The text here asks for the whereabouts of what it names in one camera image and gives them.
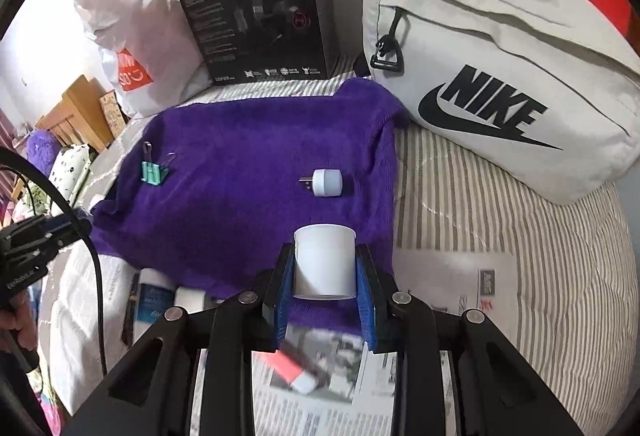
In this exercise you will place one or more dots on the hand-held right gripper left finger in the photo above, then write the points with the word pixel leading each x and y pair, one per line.
pixel 282 298

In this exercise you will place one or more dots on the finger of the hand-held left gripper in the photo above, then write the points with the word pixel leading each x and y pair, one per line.
pixel 65 231

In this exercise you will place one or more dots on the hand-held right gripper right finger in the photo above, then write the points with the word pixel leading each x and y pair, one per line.
pixel 367 303

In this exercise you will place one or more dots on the white plastic cup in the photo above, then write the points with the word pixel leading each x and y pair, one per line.
pixel 325 261

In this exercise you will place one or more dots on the pink tube white cap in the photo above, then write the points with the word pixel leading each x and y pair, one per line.
pixel 295 371

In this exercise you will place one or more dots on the small white jar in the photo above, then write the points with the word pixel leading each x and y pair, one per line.
pixel 189 298

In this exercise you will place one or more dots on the long black box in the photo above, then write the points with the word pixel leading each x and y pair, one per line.
pixel 131 316

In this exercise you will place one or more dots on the blue and white bottle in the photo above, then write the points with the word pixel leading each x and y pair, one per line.
pixel 155 303

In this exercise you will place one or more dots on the white usb night light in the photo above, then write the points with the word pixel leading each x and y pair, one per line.
pixel 327 182

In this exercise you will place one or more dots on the person's left hand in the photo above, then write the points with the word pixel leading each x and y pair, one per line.
pixel 17 321

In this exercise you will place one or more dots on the white spotted pillow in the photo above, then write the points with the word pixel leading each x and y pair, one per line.
pixel 70 166

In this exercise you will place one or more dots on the purple plush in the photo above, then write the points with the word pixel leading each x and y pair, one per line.
pixel 42 149

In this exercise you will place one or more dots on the green binder clip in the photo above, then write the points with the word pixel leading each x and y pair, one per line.
pixel 152 174

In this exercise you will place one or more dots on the newspaper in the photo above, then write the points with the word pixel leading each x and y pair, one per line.
pixel 310 406

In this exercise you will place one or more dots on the wooden furniture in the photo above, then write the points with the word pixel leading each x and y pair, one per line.
pixel 80 101

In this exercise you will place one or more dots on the striped bed sheet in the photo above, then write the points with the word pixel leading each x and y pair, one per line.
pixel 450 196

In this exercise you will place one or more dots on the purple towel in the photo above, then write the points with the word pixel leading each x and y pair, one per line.
pixel 240 156

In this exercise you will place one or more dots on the white plastic shopping bag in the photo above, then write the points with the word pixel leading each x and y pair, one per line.
pixel 150 31

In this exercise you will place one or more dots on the black headset box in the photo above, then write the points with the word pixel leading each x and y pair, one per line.
pixel 250 16

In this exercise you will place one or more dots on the grey Nike backpack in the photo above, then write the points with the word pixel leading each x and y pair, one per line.
pixel 500 41

